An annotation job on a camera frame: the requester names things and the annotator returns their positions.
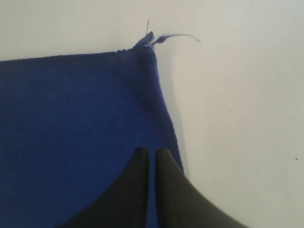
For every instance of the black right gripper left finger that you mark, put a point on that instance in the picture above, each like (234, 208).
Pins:
(124, 204)

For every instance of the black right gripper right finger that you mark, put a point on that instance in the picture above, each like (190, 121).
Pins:
(179, 204)

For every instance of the blue towel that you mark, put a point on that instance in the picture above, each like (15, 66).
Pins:
(70, 124)

